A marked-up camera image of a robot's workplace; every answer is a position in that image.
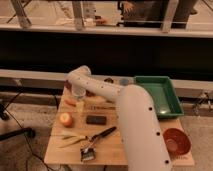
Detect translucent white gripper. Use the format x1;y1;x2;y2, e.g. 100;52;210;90
72;91;86;114

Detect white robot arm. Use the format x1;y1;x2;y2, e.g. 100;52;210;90
67;66;172;171

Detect metal cup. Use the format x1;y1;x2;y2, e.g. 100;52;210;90
104;78;114;83

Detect light blue cup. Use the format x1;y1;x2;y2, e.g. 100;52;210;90
119;78;129;86

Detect dark red grapes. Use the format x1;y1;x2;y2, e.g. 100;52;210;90
86;90;96;97

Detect purple bowl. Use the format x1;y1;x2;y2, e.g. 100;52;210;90
64;80;71;90

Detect orange carrot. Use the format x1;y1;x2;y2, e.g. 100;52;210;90
64;99;76;107

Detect thin dark pen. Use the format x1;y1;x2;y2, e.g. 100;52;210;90
90;106;115;110

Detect red yellow apple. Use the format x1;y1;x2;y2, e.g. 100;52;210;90
59;112;73;127

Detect black rectangular block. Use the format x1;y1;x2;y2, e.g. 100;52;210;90
86;115;107;125

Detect green plastic tray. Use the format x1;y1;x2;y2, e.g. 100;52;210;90
134;76;184;119

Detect red-brown bowl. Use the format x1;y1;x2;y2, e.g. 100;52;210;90
163;128;191;156

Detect black handled brush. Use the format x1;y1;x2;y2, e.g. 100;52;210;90
80;126;117;162

